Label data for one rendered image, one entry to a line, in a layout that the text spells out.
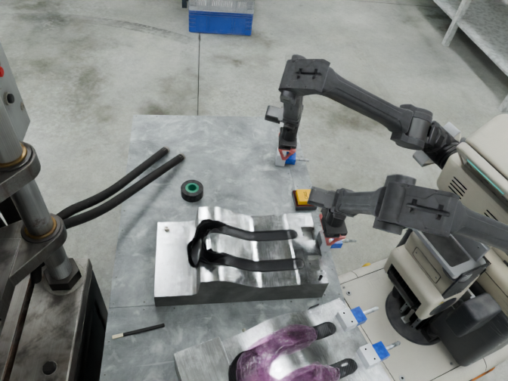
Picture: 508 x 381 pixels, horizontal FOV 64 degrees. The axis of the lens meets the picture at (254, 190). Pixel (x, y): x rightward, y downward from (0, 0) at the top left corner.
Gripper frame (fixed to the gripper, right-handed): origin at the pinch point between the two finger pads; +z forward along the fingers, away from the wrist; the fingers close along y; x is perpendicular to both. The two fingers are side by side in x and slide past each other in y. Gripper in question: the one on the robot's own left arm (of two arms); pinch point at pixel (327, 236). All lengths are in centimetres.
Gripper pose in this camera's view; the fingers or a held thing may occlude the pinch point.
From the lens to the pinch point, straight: 137.5
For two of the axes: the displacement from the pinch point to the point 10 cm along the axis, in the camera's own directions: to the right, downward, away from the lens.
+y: 0.9, 7.4, -6.7
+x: 9.9, 0.0, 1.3
